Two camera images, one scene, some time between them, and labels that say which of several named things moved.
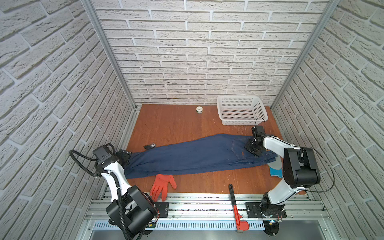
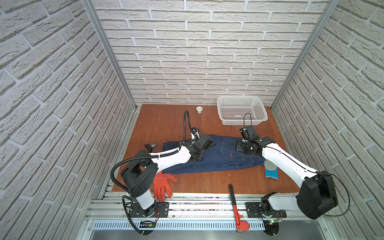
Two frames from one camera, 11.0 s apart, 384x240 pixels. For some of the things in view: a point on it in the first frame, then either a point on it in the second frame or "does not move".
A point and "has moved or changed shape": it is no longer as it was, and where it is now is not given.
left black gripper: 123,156 → 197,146
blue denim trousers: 228,152 has moved or changed shape
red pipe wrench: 241,226 does not move
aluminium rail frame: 213,212 does not move
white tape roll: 199,109 does not move
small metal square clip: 149,147 does not move
